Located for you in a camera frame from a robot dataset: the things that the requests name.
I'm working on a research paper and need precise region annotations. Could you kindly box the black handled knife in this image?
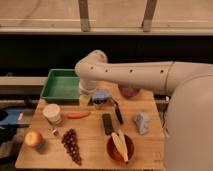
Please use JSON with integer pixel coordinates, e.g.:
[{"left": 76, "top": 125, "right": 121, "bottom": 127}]
[{"left": 111, "top": 98, "right": 123, "bottom": 125}]

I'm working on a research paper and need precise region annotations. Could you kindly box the blue crumpled cloth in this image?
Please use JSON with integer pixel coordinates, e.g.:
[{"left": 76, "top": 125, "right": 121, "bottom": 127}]
[{"left": 134, "top": 112, "right": 150, "bottom": 135}]

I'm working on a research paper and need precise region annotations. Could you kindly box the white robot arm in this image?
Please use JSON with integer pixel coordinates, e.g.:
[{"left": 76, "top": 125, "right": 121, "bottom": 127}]
[{"left": 75, "top": 50, "right": 213, "bottom": 171}]

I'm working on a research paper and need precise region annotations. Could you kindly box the purple bowl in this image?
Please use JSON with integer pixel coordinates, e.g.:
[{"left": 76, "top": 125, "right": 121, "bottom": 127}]
[{"left": 118, "top": 85, "right": 140, "bottom": 98}]

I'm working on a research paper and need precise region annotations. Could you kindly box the blue object left of table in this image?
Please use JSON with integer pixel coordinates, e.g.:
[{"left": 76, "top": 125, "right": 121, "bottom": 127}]
[{"left": 0, "top": 108, "right": 22, "bottom": 126}]

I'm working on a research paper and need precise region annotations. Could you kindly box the red yellow apple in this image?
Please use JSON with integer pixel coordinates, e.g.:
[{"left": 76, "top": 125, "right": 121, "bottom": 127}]
[{"left": 24, "top": 131, "right": 42, "bottom": 148}]

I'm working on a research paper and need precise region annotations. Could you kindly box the blue lidded small container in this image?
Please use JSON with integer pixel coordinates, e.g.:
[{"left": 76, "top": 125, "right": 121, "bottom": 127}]
[{"left": 92, "top": 89, "right": 110, "bottom": 109}]

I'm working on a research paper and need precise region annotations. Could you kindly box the brown bowl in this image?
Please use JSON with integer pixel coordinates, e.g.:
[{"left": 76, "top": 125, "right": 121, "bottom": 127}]
[{"left": 107, "top": 135, "right": 134, "bottom": 163}]

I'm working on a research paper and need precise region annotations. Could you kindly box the dark grape bunch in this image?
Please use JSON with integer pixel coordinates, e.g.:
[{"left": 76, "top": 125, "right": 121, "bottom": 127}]
[{"left": 61, "top": 129, "right": 82, "bottom": 165}]

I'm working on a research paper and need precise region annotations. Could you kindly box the green plastic tray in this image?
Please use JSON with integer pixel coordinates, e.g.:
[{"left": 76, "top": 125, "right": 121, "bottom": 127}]
[{"left": 40, "top": 69, "right": 79, "bottom": 103}]

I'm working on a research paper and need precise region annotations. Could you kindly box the white paper cup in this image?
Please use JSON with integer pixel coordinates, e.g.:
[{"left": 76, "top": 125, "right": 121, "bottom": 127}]
[{"left": 42, "top": 104, "right": 62, "bottom": 124}]

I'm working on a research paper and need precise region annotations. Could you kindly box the black remote control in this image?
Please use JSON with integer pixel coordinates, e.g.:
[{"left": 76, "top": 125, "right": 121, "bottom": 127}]
[{"left": 102, "top": 113, "right": 114, "bottom": 135}]

